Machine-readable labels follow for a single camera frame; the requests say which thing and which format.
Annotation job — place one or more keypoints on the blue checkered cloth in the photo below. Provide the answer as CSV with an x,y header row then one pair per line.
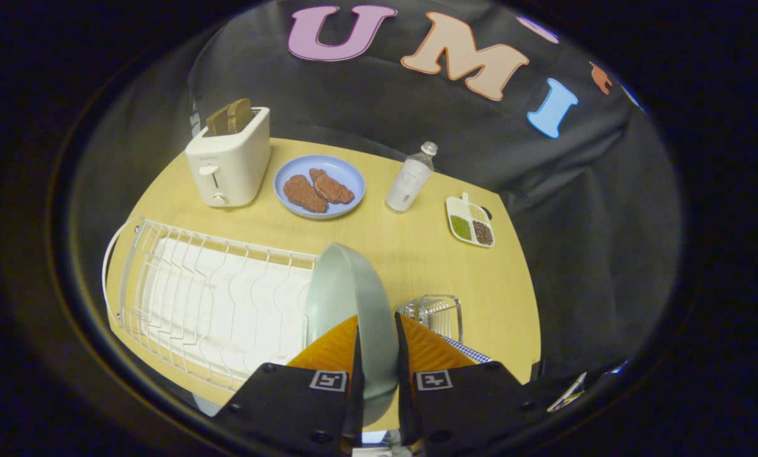
x,y
470,351

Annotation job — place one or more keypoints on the white toaster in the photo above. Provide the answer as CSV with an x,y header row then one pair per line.
x,y
229,162

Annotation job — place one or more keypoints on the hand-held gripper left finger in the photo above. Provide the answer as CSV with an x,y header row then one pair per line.
x,y
357,387

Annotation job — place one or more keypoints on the blue plate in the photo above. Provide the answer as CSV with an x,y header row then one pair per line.
x,y
347,174

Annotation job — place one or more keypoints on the pale green plate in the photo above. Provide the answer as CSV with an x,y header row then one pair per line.
x,y
347,298

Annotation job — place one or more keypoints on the white plastic bottle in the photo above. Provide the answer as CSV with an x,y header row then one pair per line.
x,y
409,181

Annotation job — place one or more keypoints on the black backdrop cloth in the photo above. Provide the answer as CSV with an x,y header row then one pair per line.
x,y
378,101

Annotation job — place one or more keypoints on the brown meat cutlet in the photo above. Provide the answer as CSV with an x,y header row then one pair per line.
x,y
332,186
304,193

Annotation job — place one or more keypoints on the brown toast slice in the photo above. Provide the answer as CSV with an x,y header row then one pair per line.
x,y
229,116

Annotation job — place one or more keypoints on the white divided bean tray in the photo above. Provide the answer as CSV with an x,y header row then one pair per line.
x,y
469,222

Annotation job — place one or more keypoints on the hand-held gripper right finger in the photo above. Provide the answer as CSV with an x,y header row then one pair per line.
x,y
405,387

